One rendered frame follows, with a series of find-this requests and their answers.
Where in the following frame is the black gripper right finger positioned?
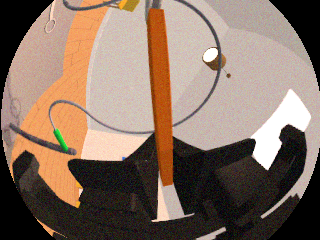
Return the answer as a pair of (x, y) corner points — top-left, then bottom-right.
(172, 136), (256, 215)

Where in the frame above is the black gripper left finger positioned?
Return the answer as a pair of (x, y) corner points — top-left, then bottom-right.
(67, 132), (159, 220)

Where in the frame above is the orange handle with grey tip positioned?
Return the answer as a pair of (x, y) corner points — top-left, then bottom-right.
(144, 0), (173, 187)

